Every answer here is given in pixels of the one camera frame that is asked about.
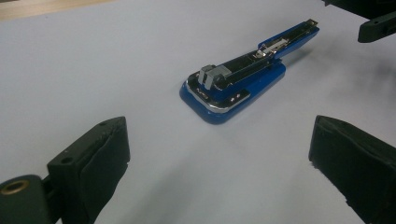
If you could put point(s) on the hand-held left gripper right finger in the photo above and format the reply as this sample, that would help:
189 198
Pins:
358 168

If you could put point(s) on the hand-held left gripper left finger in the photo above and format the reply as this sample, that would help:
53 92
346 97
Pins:
90 168

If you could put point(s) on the blue stapler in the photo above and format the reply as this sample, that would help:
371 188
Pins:
246 81

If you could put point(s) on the white table cover sheet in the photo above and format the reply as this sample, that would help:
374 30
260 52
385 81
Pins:
155 171

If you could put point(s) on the wooden table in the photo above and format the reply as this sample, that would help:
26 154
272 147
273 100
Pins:
37 7

